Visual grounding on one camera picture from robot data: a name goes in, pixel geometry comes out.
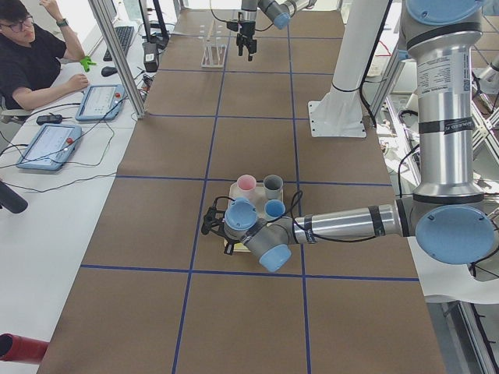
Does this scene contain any white wire cup rack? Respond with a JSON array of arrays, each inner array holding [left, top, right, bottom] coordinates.
[[200, 20, 227, 69]]

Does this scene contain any aluminium frame post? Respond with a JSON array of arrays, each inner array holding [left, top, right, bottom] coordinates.
[[88, 0, 145, 119]]

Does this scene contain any white serving tray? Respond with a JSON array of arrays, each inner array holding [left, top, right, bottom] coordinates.
[[229, 182, 268, 252]]

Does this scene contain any seated person black shirt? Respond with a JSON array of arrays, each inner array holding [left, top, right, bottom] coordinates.
[[1, 1, 89, 111]]

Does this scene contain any light blue cup front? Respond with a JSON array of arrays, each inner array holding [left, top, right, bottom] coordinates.
[[264, 199, 286, 221]]

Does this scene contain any light blue cup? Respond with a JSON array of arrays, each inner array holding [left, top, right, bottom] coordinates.
[[264, 199, 286, 221], [231, 196, 250, 205]]

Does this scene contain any green toy figure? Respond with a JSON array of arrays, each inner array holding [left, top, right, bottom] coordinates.
[[80, 56, 97, 72]]

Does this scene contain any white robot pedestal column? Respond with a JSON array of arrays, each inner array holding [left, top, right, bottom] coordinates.
[[308, 0, 391, 138]]

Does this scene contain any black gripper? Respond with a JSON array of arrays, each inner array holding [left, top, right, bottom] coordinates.
[[236, 20, 257, 61], [224, 236, 242, 256]]

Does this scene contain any pink plastic cup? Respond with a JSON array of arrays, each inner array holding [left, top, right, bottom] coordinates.
[[236, 175, 257, 201]]

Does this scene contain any near blue teach pendant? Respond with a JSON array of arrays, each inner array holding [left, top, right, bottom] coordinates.
[[16, 124, 83, 171]]

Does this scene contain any light blue cup rear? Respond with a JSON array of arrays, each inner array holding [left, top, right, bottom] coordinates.
[[231, 196, 250, 205]]

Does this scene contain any red water bottle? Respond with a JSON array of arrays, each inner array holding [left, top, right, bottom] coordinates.
[[1, 333, 49, 365]]

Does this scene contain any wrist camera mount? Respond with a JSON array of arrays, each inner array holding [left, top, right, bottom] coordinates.
[[201, 206, 225, 237], [226, 20, 239, 32]]

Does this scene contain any black water bottle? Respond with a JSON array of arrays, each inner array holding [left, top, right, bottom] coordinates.
[[0, 182, 28, 213]]

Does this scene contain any far blue teach pendant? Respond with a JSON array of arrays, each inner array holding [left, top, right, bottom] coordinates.
[[75, 84, 126, 122]]

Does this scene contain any black power adapter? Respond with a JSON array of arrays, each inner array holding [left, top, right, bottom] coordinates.
[[36, 115, 63, 125]]

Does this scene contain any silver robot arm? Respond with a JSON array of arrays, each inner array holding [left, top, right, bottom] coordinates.
[[226, 0, 317, 62], [218, 1, 497, 272]]

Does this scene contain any grey plastic cup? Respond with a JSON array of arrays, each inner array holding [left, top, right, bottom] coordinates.
[[264, 175, 284, 200]]

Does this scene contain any blue teach pendant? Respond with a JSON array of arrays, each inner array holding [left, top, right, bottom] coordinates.
[[75, 84, 126, 122], [16, 124, 83, 171]]

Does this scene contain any black keyboard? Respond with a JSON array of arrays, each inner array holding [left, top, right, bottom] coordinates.
[[114, 26, 135, 56]]

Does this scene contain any black computer mouse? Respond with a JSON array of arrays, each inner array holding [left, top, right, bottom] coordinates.
[[101, 66, 117, 77]]

